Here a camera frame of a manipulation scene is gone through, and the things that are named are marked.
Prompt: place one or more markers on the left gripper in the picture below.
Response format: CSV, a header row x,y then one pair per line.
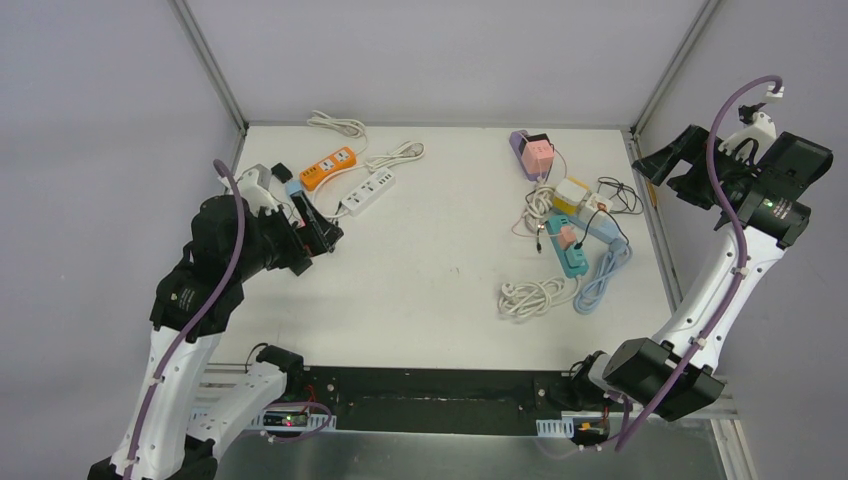
x,y
295,234

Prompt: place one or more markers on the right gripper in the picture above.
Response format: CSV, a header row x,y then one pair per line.
x,y
688,147

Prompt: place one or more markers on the light blue charger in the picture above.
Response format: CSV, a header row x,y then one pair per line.
x,y
293,187

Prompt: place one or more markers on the orange power strip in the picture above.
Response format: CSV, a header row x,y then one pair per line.
x,y
342,159

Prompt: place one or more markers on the black charger with cable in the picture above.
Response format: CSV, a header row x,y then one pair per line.
x,y
281,173

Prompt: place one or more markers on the white power strip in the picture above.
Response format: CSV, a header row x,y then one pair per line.
x,y
367,192

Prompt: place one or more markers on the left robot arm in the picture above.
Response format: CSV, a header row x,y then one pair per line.
x,y
192,307

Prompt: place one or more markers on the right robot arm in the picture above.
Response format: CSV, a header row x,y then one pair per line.
x,y
757,183

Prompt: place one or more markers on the white tiger cube socket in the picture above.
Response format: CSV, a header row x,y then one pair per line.
x,y
592,203

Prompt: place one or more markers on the yellow cube socket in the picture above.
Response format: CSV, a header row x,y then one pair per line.
x,y
569,195

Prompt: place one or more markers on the pink cube socket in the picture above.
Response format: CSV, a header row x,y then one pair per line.
x,y
537,158

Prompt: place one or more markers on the light blue power strip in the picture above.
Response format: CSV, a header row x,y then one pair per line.
x,y
602,227

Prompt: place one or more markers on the salmon pink charger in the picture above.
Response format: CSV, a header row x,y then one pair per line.
x,y
566,237

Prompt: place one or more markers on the teal power strip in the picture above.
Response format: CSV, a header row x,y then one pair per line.
x,y
553,226

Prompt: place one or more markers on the teal charger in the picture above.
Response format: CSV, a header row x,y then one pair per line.
x,y
576,261

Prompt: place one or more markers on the black adapter on purple strip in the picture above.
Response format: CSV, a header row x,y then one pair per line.
x,y
542,137

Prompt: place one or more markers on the purple power strip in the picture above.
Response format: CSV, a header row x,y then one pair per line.
x,y
517,143

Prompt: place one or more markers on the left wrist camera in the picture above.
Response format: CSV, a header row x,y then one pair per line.
x,y
254,186

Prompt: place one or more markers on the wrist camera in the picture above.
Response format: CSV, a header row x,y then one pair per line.
x,y
254,186
757,136

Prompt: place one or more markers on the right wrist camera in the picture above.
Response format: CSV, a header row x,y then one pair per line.
x,y
757,136

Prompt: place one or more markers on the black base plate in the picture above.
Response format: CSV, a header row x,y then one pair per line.
x,y
445,401

